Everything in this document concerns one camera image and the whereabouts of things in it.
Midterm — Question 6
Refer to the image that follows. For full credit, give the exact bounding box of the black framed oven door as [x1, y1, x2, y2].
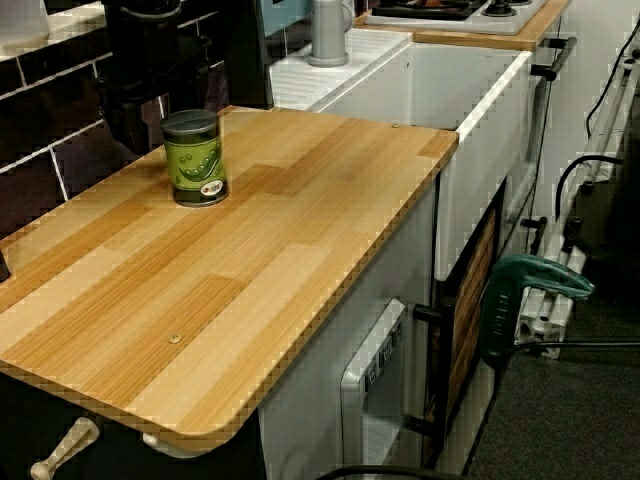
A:
[424, 179, 507, 464]

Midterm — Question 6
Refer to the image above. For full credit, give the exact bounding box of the black hutch side panel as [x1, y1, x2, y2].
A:
[222, 0, 274, 109]

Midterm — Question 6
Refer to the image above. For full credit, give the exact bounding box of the black burner grate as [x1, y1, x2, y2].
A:
[372, 0, 489, 22]

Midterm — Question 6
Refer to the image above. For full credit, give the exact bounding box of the cream cabinet handle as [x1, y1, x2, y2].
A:
[29, 417, 99, 480]
[142, 432, 221, 459]

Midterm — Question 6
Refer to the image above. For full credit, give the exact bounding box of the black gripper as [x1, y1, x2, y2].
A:
[93, 3, 215, 152]

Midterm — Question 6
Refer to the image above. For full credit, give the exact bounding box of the teal plastic bin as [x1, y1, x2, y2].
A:
[257, 0, 314, 39]

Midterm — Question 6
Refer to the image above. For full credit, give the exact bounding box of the white lidded jar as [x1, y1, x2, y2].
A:
[0, 0, 51, 44]

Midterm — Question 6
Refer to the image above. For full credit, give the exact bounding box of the black floor box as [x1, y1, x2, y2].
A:
[574, 114, 640, 301]

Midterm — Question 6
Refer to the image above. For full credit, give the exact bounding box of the white toy sink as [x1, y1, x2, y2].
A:
[269, 27, 534, 281]

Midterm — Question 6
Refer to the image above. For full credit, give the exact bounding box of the green pea can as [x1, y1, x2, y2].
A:
[159, 109, 231, 207]

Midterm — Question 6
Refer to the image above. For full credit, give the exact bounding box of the thin black cable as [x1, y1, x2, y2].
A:
[584, 27, 639, 132]

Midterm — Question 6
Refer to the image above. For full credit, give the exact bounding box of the white play kitchen cabinet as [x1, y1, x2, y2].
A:
[257, 4, 631, 480]

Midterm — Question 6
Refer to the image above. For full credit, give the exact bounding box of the grey stove top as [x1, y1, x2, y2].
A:
[363, 0, 551, 36]

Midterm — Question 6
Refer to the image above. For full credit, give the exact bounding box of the black cabinet end panel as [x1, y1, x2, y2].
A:
[0, 369, 266, 480]

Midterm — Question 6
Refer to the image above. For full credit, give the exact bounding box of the thick black cable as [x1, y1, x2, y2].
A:
[554, 154, 626, 221]

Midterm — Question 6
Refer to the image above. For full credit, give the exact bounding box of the silver aluminium extrusion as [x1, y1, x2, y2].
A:
[517, 247, 589, 361]

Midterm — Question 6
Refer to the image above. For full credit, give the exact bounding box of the black oven door handle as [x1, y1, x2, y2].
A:
[404, 297, 456, 444]

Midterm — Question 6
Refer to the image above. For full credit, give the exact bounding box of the grey toy faucet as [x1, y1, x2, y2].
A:
[307, 0, 356, 68]

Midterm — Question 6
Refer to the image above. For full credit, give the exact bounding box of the black cabinet bar handle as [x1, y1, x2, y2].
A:
[519, 215, 549, 256]
[530, 35, 579, 82]

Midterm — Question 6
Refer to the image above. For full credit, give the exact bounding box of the cream hutch shelf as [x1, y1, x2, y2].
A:
[0, 0, 112, 60]

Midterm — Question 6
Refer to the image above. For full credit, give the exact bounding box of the green clamp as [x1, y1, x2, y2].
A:
[479, 253, 597, 369]

